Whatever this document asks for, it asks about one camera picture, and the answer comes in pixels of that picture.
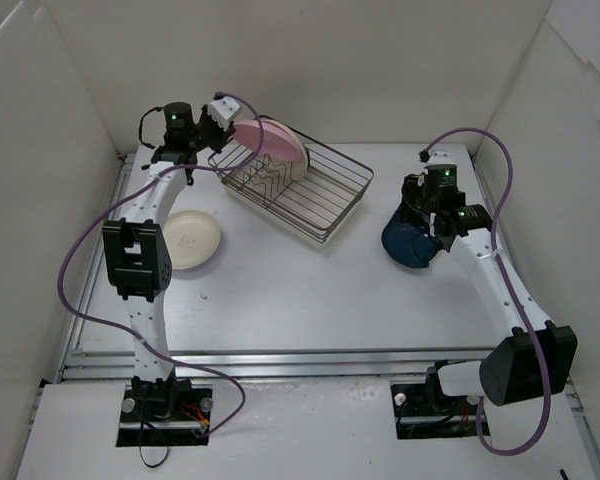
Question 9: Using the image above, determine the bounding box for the pink plate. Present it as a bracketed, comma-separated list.
[233, 119, 300, 162]

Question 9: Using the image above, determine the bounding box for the aluminium rail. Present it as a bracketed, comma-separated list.
[58, 348, 490, 381]
[479, 154, 578, 456]
[52, 153, 136, 383]

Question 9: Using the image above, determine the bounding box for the blue shell-shaped plate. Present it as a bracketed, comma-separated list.
[381, 208, 442, 269]

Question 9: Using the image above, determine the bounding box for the black cable on floor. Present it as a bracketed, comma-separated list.
[138, 414, 170, 470]

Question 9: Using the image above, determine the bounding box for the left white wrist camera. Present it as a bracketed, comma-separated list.
[206, 96, 241, 131]

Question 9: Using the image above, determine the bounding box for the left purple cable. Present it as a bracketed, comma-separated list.
[59, 91, 266, 435]

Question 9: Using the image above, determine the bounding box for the aluminium left rail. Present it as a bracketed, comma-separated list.
[52, 153, 136, 383]

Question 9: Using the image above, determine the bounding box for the black wire dish rack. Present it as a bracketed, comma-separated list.
[209, 125, 374, 246]

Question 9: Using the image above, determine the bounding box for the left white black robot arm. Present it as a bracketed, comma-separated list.
[102, 97, 240, 420]

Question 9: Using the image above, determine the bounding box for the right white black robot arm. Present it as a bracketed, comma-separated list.
[399, 164, 577, 412]

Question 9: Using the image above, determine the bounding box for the aluminium front rail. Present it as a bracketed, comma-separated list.
[58, 348, 490, 381]

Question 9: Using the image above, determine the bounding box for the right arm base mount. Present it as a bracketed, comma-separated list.
[390, 381, 478, 440]

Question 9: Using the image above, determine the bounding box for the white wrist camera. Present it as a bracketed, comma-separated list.
[206, 96, 241, 131]
[418, 148, 456, 168]

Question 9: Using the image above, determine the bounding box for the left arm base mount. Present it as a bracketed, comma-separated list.
[116, 386, 213, 448]

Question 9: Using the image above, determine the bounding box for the cream plate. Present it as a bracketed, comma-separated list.
[264, 119, 310, 181]
[163, 210, 222, 270]

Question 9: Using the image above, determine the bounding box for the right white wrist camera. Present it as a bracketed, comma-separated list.
[418, 148, 456, 168]

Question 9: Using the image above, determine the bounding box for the aluminium right rail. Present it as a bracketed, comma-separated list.
[479, 154, 578, 456]

